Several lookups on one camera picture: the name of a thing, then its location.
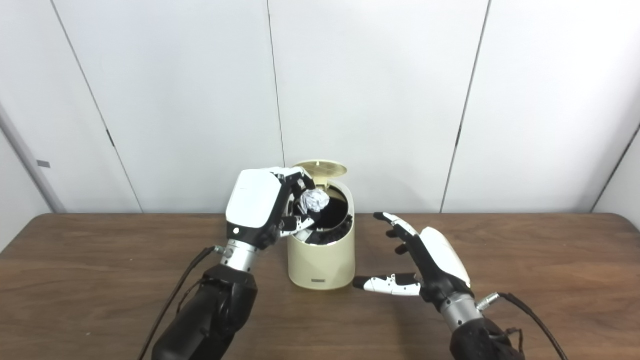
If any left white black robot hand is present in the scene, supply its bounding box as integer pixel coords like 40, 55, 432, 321
225, 166, 318, 251

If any cream-colored bin body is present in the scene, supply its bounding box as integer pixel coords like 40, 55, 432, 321
287, 177, 356, 291

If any gray wall corner post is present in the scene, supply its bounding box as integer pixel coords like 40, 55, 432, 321
0, 102, 67, 213

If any white paper ball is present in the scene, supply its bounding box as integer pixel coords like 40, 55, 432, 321
299, 188, 331, 215

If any black bin liner bag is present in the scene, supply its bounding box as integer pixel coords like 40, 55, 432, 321
300, 187, 353, 246

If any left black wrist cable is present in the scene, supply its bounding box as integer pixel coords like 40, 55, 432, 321
137, 245, 226, 360

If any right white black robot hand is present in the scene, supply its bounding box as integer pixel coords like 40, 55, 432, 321
353, 212, 473, 313

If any cream round bin lid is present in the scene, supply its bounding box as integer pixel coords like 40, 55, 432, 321
294, 159, 348, 187

